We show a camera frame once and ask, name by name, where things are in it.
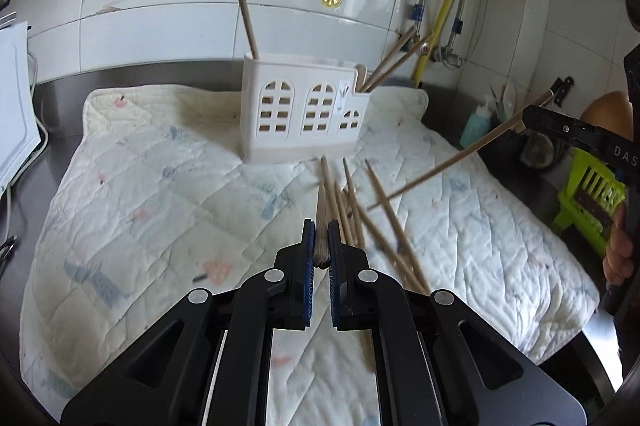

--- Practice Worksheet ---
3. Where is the green plastic dish rack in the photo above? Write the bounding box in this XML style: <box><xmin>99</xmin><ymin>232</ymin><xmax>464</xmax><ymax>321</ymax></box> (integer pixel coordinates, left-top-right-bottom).
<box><xmin>554</xmin><ymin>147</ymin><xmax>630</xmax><ymax>253</ymax></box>

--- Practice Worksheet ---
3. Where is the teal pump soap bottle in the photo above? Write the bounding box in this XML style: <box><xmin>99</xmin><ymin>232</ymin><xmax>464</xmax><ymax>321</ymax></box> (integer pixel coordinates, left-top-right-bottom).
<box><xmin>459</xmin><ymin>98</ymin><xmax>495</xmax><ymax>148</ymax></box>

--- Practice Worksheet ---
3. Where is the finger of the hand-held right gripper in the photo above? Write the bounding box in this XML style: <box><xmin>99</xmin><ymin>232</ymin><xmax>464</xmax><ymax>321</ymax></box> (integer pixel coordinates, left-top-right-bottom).
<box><xmin>522</xmin><ymin>105</ymin><xmax>601</xmax><ymax>148</ymax></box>

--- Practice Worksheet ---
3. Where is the brown wooden chopstick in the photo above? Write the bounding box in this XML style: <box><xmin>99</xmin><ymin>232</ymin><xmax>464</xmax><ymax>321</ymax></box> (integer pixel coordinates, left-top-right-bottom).
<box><xmin>367</xmin><ymin>32</ymin><xmax>435</xmax><ymax>93</ymax></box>
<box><xmin>236</xmin><ymin>0</ymin><xmax>259</xmax><ymax>59</ymax></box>
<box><xmin>367</xmin><ymin>90</ymin><xmax>552</xmax><ymax>210</ymax></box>
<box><xmin>312</xmin><ymin>182</ymin><xmax>326</xmax><ymax>268</ymax></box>
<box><xmin>361</xmin><ymin>25</ymin><xmax>418</xmax><ymax>92</ymax></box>
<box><xmin>320</xmin><ymin>185</ymin><xmax>332</xmax><ymax>270</ymax></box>

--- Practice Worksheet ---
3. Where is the metal water valve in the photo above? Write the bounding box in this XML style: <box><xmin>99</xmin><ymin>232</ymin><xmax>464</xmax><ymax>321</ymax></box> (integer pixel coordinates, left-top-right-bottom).
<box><xmin>434</xmin><ymin>46</ymin><xmax>465</xmax><ymax>69</ymax></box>

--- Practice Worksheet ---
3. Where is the dark cooking pot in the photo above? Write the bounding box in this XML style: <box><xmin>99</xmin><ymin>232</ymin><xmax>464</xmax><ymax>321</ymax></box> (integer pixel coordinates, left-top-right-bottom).
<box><xmin>520</xmin><ymin>131</ymin><xmax>568</xmax><ymax>170</ymax></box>

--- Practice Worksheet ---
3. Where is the person's right hand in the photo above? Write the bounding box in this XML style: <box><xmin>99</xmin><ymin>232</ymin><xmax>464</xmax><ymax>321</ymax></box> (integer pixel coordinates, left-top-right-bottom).
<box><xmin>602</xmin><ymin>201</ymin><xmax>640</xmax><ymax>289</ymax></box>

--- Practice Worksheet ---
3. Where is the white rice paddle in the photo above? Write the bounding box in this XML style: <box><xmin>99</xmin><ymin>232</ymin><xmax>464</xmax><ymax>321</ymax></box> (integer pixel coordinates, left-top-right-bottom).
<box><xmin>500</xmin><ymin>83</ymin><xmax>520</xmax><ymax>119</ymax></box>

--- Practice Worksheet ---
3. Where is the white quilted printed mat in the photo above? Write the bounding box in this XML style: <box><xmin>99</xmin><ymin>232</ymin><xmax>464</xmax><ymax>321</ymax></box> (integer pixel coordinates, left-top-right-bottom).
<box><xmin>20</xmin><ymin>83</ymin><xmax>601</xmax><ymax>426</ymax></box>

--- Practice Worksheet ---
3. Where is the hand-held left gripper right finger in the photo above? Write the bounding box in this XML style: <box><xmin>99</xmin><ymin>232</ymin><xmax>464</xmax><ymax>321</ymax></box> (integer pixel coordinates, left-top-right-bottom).
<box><xmin>327</xmin><ymin>220</ymin><xmax>587</xmax><ymax>426</ymax></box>

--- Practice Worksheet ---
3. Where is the bunch of wooden chopsticks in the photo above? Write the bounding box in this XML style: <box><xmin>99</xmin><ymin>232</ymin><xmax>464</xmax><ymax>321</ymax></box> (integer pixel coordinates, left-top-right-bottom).
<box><xmin>319</xmin><ymin>155</ymin><xmax>433</xmax><ymax>297</ymax></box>

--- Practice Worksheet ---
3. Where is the white plastic chopstick holder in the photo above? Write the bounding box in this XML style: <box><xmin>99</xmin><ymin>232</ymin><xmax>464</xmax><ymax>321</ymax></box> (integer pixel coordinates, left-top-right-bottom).
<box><xmin>239</xmin><ymin>52</ymin><xmax>373</xmax><ymax>166</ymax></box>

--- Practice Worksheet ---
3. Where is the brown round board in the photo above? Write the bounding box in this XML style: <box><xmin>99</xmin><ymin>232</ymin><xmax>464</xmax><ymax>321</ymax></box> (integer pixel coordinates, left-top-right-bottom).
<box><xmin>581</xmin><ymin>90</ymin><xmax>635</xmax><ymax>139</ymax></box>

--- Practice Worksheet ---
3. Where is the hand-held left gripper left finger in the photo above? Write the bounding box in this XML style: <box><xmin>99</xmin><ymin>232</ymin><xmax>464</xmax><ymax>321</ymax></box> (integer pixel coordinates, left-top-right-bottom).
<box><xmin>60</xmin><ymin>218</ymin><xmax>317</xmax><ymax>426</ymax></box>

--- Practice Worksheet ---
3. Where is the white microwave oven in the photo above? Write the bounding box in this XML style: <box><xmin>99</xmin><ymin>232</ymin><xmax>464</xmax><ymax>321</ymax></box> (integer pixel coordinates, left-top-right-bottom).
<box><xmin>0</xmin><ymin>21</ymin><xmax>42</xmax><ymax>192</ymax></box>

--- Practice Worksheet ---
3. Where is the black handled kitchen knife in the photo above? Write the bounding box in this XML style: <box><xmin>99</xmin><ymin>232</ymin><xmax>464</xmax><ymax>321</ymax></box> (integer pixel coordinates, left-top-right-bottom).
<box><xmin>547</xmin><ymin>77</ymin><xmax>576</xmax><ymax>106</ymax></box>

